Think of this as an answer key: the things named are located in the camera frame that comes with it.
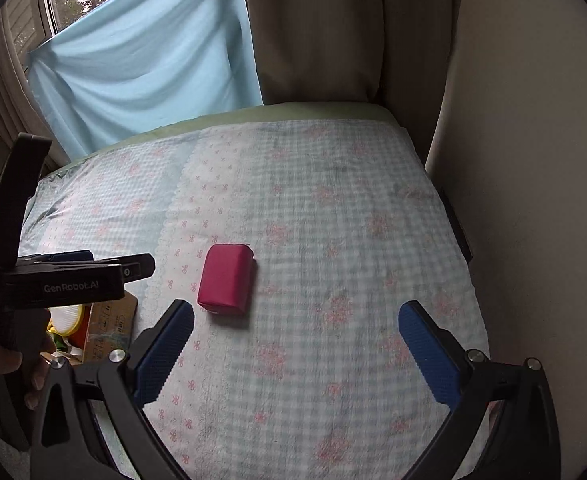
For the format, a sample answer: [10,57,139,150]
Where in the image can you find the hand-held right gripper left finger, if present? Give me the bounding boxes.
[31,299,195,480]

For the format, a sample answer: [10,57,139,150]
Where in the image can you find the beige curtain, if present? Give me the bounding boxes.
[241,0,461,111]
[0,7,57,173]

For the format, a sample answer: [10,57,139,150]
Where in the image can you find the cardboard box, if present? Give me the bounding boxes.
[41,290,140,367]

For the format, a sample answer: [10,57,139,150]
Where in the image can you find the green bed sheet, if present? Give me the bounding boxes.
[38,101,400,181]

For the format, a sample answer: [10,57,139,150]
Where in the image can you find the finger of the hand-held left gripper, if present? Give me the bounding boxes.
[18,251,156,282]
[0,132,53,268]

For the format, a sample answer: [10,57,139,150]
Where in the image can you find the yellow rimmed round mirror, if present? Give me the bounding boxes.
[48,304,85,337]

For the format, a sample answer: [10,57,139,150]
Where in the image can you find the magenta soft pouch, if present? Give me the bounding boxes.
[197,243,256,315]

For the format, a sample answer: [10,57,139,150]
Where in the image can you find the light blue hanging cloth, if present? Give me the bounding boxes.
[26,0,265,161]

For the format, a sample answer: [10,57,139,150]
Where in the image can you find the checked floral bed blanket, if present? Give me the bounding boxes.
[0,119,490,480]

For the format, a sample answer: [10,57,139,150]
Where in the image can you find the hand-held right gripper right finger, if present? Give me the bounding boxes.
[397,301,561,480]

